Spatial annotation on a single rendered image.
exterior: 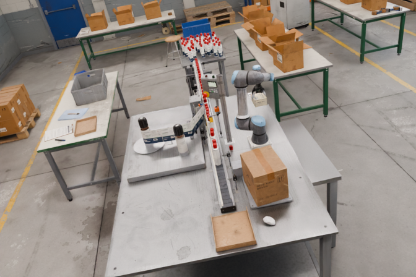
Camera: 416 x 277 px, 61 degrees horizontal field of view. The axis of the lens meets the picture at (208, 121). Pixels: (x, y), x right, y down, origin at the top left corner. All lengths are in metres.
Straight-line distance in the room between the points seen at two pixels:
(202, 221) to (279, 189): 0.59
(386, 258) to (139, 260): 2.03
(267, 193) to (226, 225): 0.36
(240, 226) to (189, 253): 0.39
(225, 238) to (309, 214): 0.59
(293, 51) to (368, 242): 2.30
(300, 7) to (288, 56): 4.01
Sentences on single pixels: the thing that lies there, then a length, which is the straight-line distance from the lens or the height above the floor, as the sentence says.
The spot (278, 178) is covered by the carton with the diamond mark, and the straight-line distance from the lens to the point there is 2.49.
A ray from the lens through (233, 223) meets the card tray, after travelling 2.53.
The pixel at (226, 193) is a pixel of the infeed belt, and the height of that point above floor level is 0.88.
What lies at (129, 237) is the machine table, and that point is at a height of 0.83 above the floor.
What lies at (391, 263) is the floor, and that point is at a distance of 3.44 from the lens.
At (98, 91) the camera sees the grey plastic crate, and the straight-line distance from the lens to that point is 4.75.
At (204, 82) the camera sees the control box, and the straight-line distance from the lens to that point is 3.02.
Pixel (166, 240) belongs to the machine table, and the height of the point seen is 0.83.
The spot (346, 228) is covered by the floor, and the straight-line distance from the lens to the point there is 3.61.
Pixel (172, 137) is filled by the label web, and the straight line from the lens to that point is 3.28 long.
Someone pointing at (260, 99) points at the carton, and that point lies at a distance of 3.50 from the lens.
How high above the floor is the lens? 2.69
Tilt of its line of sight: 31 degrees down
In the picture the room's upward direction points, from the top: 11 degrees counter-clockwise
